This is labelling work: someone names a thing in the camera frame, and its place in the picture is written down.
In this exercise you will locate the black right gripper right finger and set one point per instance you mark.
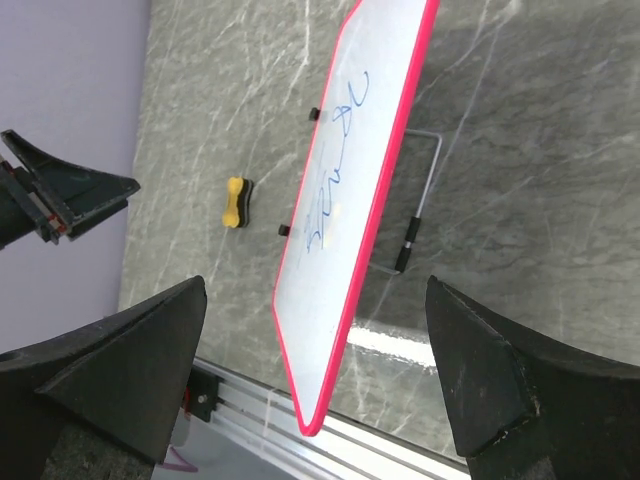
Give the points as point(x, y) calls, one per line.
point(522, 405)

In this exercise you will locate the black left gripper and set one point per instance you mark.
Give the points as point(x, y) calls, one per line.
point(55, 198)

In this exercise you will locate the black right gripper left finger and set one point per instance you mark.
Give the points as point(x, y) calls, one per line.
point(101, 402)

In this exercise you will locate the yellow black bone eraser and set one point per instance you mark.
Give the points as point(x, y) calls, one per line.
point(237, 211)

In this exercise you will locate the pink framed whiteboard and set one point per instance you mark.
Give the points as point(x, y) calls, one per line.
point(369, 91)

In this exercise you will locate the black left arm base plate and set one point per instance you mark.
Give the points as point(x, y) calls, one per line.
point(201, 394)

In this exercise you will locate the metal wire board stand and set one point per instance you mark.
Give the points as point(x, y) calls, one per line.
point(414, 224)

